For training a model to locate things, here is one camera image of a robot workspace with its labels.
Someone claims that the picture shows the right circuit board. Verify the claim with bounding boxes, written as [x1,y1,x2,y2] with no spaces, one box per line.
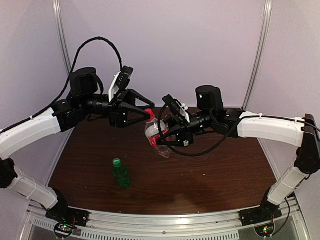
[254,223,275,238]

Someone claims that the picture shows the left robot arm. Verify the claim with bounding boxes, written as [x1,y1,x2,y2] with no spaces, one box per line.
[0,66,155,222]

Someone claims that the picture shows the white bottle cap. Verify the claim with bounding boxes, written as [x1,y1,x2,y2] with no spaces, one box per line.
[183,140,189,147]

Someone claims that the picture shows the left corner aluminium post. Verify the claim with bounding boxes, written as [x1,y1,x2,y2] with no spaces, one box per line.
[52,0,72,73]

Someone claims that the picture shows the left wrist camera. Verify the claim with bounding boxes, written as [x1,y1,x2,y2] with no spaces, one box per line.
[108,66,134,103]

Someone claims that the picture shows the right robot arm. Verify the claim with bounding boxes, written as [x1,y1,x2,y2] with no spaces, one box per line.
[155,85,320,221]

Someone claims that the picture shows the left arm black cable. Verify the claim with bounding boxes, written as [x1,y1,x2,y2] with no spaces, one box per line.
[0,36,124,133]

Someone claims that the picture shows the red label cola bottle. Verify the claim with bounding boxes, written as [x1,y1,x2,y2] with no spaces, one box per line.
[144,108,171,158]

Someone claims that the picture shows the corner aluminium post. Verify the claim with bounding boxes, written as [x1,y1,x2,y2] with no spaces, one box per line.
[52,0,72,73]
[242,0,273,109]

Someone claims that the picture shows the aluminium front rail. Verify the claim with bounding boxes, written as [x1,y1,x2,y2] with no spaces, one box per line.
[18,196,311,240]

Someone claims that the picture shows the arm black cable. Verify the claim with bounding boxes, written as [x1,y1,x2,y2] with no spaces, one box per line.
[156,102,241,157]
[0,36,124,133]

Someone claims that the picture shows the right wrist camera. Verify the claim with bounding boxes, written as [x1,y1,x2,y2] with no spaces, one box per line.
[162,94,191,124]

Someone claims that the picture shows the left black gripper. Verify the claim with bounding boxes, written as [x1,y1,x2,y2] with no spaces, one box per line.
[79,87,155,128]

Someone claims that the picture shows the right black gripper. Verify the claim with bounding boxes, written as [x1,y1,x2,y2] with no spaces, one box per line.
[151,109,215,147]

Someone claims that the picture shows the red bottle cap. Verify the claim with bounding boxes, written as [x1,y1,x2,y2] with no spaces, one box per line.
[144,108,156,123]

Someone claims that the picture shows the circuit board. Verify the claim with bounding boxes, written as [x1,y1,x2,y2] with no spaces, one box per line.
[53,223,76,239]
[254,223,275,238]

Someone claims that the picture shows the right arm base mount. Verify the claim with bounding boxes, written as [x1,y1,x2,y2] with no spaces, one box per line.
[239,192,282,226]

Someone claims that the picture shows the right corner aluminium post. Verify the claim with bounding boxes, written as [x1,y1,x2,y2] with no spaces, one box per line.
[242,0,273,109]

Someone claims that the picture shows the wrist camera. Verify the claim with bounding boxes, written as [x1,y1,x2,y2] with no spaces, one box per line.
[162,94,191,124]
[108,66,134,103]

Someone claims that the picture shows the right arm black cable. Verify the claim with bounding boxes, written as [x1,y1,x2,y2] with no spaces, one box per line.
[156,102,241,157]

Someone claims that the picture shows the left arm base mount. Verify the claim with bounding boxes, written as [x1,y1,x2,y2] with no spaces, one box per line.
[43,188,89,227]

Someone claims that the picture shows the green bottle cap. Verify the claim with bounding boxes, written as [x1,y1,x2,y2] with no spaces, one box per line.
[112,158,122,168]

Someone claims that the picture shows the left circuit board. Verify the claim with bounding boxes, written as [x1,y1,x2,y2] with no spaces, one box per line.
[53,223,76,239]

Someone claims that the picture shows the green plastic bottle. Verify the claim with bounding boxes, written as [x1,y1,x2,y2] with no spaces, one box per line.
[112,163,131,188]

